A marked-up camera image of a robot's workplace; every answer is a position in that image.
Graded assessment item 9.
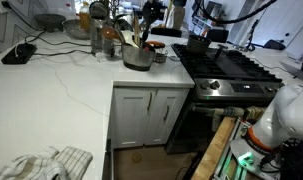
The striped dish towel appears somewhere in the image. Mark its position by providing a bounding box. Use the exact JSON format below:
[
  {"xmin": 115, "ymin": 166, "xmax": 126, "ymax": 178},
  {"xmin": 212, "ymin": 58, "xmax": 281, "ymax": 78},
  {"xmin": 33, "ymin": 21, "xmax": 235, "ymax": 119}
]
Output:
[{"xmin": 0, "ymin": 145, "xmax": 94, "ymax": 180}]

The grey metal bowl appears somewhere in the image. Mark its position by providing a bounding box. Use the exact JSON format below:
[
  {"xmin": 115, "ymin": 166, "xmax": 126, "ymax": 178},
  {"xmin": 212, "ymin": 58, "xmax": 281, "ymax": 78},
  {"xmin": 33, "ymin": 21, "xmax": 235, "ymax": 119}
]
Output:
[{"xmin": 62, "ymin": 18, "xmax": 92, "ymax": 41}]

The metal skimmer spoon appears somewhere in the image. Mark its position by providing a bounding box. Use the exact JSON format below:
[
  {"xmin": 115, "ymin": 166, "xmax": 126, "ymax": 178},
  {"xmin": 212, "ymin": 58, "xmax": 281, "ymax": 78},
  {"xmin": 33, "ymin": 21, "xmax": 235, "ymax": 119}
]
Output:
[{"xmin": 88, "ymin": 1, "xmax": 111, "ymax": 21}]

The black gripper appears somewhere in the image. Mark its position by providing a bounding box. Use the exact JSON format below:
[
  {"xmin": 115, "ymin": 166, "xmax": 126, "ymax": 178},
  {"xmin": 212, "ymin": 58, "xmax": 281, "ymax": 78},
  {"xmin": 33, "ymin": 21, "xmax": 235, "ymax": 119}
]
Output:
[{"xmin": 142, "ymin": 0, "xmax": 168, "ymax": 22}]

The black chair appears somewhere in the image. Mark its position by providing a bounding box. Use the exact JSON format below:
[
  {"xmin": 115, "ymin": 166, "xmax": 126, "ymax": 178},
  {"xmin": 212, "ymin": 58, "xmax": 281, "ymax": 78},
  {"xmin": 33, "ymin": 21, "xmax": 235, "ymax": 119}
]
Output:
[{"xmin": 206, "ymin": 28, "xmax": 230, "ymax": 44}]

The wooden robot mount table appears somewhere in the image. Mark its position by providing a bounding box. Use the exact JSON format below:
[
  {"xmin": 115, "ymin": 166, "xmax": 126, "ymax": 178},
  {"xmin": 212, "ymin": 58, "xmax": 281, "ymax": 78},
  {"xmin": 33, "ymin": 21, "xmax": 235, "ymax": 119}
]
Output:
[{"xmin": 190, "ymin": 116, "xmax": 238, "ymax": 180}]

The wooden utensils bundle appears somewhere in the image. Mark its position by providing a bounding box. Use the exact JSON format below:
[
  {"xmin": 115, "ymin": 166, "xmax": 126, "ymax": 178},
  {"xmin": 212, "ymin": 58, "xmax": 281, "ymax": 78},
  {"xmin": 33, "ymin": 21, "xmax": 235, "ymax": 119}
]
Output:
[{"xmin": 132, "ymin": 9, "xmax": 142, "ymax": 48}]

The oven door handle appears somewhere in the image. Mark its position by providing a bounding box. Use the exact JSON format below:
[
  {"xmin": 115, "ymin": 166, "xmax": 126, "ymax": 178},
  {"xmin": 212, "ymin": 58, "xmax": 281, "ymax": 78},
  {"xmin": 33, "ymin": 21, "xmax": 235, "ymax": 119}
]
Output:
[{"xmin": 191, "ymin": 105, "xmax": 267, "ymax": 121}]

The white spatula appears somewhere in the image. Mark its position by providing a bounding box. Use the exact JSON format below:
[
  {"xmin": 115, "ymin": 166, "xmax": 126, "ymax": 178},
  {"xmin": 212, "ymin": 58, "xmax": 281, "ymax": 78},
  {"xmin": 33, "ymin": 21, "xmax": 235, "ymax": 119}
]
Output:
[{"xmin": 120, "ymin": 29, "xmax": 141, "ymax": 50}]

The black square pad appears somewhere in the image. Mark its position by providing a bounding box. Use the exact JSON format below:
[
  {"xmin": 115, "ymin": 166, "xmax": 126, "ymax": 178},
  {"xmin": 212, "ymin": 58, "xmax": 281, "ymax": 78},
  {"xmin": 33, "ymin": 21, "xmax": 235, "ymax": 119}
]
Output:
[{"xmin": 150, "ymin": 26, "xmax": 183, "ymax": 39}]

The tall glass jar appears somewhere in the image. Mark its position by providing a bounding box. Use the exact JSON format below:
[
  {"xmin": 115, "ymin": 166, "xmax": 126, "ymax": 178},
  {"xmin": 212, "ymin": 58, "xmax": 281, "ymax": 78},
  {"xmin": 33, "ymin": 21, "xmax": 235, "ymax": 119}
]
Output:
[{"xmin": 89, "ymin": 17, "xmax": 106, "ymax": 55}]

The black flat griddle plate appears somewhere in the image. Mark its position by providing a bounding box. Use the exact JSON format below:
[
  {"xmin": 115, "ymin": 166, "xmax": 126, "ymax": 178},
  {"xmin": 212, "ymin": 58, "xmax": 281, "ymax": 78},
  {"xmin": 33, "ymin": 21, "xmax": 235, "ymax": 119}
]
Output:
[{"xmin": 204, "ymin": 49, "xmax": 255, "ymax": 78}]

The black cooking pot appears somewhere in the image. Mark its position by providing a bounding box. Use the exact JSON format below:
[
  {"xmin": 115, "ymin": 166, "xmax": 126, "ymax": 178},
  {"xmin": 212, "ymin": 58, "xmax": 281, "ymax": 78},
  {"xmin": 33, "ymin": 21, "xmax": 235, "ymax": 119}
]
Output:
[{"xmin": 186, "ymin": 34, "xmax": 212, "ymax": 55}]

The black cast iron grate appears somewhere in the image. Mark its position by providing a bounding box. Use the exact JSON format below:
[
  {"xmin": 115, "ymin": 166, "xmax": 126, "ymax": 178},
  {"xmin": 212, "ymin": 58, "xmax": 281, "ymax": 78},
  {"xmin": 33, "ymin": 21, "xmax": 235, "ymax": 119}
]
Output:
[
  {"xmin": 170, "ymin": 43, "xmax": 219, "ymax": 79},
  {"xmin": 225, "ymin": 49, "xmax": 283, "ymax": 83}
]

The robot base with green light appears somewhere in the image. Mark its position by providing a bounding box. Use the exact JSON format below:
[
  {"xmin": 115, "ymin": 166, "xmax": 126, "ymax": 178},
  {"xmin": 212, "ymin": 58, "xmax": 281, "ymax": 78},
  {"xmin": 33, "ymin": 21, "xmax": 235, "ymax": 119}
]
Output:
[{"xmin": 229, "ymin": 137, "xmax": 284, "ymax": 180}]

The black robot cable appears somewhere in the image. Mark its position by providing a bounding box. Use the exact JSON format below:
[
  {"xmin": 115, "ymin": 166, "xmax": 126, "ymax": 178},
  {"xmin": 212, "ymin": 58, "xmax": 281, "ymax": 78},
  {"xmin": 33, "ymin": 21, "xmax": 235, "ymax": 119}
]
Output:
[{"xmin": 193, "ymin": 0, "xmax": 279, "ymax": 25}]

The black charging pad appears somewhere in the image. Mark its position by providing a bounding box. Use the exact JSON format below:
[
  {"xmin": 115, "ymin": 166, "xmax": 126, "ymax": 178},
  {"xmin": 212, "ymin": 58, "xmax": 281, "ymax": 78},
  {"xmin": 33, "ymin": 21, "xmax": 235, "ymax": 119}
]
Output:
[{"xmin": 0, "ymin": 42, "xmax": 38, "ymax": 65}]

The steel utensil holder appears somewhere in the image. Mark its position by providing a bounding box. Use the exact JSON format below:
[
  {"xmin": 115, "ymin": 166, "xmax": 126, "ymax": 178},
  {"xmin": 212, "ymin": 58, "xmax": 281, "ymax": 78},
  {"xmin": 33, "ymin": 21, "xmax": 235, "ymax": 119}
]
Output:
[{"xmin": 120, "ymin": 42, "xmax": 156, "ymax": 72}]

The black power cable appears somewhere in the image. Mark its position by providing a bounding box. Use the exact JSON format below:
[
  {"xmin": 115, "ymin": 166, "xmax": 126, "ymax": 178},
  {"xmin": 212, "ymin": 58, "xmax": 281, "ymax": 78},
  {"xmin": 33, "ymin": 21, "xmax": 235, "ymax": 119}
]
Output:
[{"xmin": 0, "ymin": 0, "xmax": 94, "ymax": 58}]

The black stove control panel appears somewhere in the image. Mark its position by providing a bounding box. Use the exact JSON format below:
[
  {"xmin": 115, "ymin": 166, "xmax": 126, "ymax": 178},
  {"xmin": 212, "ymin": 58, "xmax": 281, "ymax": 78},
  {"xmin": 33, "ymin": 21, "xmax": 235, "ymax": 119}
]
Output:
[{"xmin": 229, "ymin": 82, "xmax": 266, "ymax": 95}]

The white cabinet door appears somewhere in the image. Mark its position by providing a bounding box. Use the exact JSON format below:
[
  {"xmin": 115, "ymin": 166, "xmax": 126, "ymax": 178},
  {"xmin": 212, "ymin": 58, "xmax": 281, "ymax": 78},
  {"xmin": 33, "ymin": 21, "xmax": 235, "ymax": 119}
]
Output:
[
  {"xmin": 143, "ymin": 87, "xmax": 191, "ymax": 147},
  {"xmin": 112, "ymin": 86, "xmax": 157, "ymax": 150}
]

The orange liquid bottle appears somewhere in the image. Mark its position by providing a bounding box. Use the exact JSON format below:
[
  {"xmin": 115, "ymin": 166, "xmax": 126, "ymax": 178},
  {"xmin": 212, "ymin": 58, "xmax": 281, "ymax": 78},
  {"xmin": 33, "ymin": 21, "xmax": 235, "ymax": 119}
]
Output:
[{"xmin": 78, "ymin": 1, "xmax": 92, "ymax": 33}]

